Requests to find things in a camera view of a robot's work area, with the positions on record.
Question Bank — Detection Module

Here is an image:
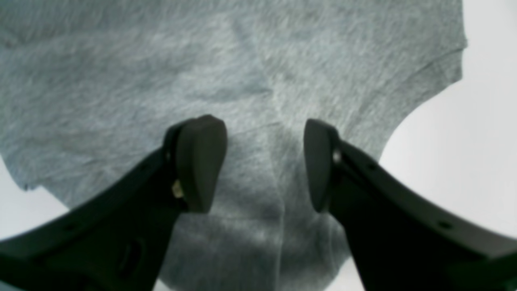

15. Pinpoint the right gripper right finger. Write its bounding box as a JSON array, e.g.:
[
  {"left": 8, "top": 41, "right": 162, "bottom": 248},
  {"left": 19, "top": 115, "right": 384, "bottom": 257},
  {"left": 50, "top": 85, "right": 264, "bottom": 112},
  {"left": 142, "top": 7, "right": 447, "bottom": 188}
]
[{"left": 303, "top": 118, "right": 517, "bottom": 291}]

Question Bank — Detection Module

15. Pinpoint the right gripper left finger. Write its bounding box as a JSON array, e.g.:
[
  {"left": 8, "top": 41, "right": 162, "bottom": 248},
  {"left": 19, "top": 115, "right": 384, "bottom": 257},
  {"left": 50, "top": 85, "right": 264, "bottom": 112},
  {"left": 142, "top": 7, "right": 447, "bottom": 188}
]
[{"left": 0, "top": 115, "right": 227, "bottom": 291}]

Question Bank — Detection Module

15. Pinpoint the grey T-shirt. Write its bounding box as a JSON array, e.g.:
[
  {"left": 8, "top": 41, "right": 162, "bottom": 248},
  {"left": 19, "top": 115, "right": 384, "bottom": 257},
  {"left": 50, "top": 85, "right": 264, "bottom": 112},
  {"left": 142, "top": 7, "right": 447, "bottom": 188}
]
[{"left": 1, "top": 0, "right": 467, "bottom": 291}]

